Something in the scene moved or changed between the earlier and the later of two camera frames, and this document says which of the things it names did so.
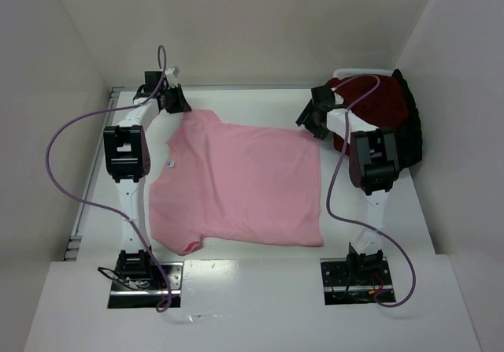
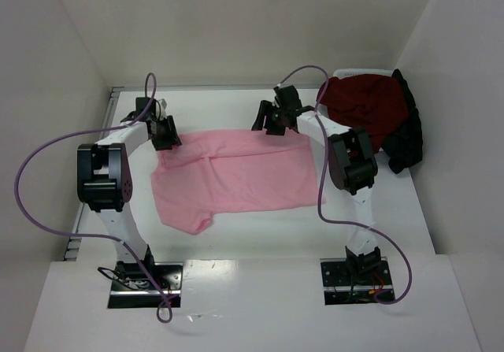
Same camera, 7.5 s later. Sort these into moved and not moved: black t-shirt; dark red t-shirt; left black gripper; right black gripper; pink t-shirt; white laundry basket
Moved: right black gripper; pink t-shirt; left black gripper
Not moved: dark red t-shirt; white laundry basket; black t-shirt
